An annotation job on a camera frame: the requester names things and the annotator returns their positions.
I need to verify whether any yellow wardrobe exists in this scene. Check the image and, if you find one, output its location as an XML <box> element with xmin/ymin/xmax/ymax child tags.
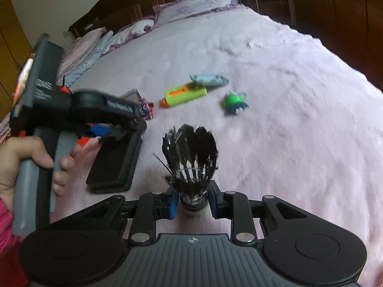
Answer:
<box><xmin>0</xmin><ymin>0</ymin><xmax>34</xmax><ymax>121</ymax></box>

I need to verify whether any black flat case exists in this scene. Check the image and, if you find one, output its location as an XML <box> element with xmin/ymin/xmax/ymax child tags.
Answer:
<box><xmin>86</xmin><ymin>132</ymin><xmax>143</xmax><ymax>195</ymax></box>

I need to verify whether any dark wooden nightstand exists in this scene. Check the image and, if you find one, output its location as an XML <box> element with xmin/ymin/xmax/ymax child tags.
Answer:
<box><xmin>241</xmin><ymin>0</ymin><xmax>293</xmax><ymax>26</ymax></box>

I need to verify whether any small green toy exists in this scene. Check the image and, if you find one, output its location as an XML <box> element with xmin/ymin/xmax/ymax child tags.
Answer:
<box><xmin>224</xmin><ymin>90</ymin><xmax>250</xmax><ymax>116</ymax></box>

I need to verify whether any person's left hand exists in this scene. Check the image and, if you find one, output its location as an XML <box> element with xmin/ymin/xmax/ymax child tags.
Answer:
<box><xmin>0</xmin><ymin>136</ymin><xmax>100</xmax><ymax>216</ymax></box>

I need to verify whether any large floral purple-trim pillow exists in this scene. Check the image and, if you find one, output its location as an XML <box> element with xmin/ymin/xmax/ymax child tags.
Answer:
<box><xmin>152</xmin><ymin>0</ymin><xmax>240</xmax><ymax>26</ymax></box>

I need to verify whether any blue red robot toy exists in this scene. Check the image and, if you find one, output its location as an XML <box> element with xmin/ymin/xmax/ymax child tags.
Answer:
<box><xmin>76</xmin><ymin>122</ymin><xmax>123</xmax><ymax>146</ymax></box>

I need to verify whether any brown wooden cabinet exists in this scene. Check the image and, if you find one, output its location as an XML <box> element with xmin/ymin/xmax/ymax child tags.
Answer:
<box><xmin>287</xmin><ymin>0</ymin><xmax>383</xmax><ymax>91</ymax></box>

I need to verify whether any green orange toy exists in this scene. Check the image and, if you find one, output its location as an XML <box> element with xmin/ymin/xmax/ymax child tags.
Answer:
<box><xmin>159</xmin><ymin>84</ymin><xmax>208</xmax><ymax>108</ymax></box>

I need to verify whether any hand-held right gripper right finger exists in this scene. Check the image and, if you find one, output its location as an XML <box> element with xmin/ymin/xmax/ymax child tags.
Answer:
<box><xmin>208</xmin><ymin>181</ymin><xmax>333</xmax><ymax>244</ymax></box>

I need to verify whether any red robot figurine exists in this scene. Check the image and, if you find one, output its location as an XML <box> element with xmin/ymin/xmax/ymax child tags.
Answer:
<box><xmin>138</xmin><ymin>96</ymin><xmax>155</xmax><ymax>122</ymax></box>

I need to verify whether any black feather shuttlecock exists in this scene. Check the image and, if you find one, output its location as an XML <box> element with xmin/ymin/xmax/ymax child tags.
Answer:
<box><xmin>153</xmin><ymin>124</ymin><xmax>219</xmax><ymax>217</ymax></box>

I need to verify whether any pink fleece blanket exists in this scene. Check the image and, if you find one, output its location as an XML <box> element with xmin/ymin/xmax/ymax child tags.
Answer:
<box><xmin>49</xmin><ymin>3</ymin><xmax>383</xmax><ymax>287</ymax></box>

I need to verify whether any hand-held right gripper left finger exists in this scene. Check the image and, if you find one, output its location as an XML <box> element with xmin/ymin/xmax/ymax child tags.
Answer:
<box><xmin>52</xmin><ymin>189</ymin><xmax>180</xmax><ymax>244</ymax></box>

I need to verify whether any light blue quilt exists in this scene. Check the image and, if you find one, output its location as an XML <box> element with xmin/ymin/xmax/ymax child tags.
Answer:
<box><xmin>64</xmin><ymin>30</ymin><xmax>115</xmax><ymax>88</ymax></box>

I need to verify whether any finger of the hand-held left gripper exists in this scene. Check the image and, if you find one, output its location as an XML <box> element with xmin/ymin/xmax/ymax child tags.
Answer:
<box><xmin>106</xmin><ymin>115</ymin><xmax>148</xmax><ymax>142</ymax></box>

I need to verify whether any small white purple-trim pillow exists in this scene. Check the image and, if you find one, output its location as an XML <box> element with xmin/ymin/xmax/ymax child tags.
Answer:
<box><xmin>108</xmin><ymin>19</ymin><xmax>156</xmax><ymax>50</ymax></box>

